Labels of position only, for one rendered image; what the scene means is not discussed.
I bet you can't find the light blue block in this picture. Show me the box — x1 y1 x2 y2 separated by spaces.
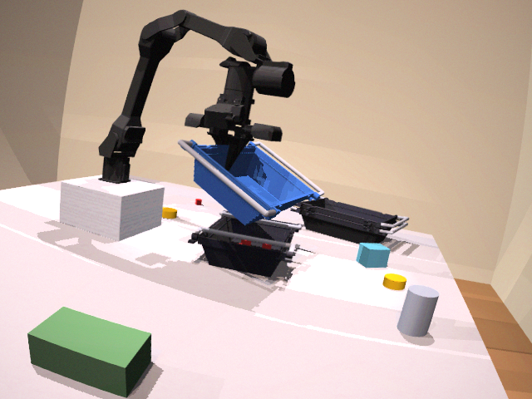
356 243 391 268

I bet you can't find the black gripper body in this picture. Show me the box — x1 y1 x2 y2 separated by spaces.
185 89 283 142

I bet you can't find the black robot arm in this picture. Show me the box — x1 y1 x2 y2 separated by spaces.
98 9 295 184

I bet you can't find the yellow short cylinder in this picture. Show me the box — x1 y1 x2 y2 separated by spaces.
382 273 406 291
162 208 177 219

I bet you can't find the green rectangular block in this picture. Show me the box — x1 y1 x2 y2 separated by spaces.
27 307 152 397

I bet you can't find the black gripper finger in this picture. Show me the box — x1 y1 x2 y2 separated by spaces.
224 135 254 171
207 131 229 145

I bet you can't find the grey cylinder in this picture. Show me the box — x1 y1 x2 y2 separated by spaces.
397 284 440 337

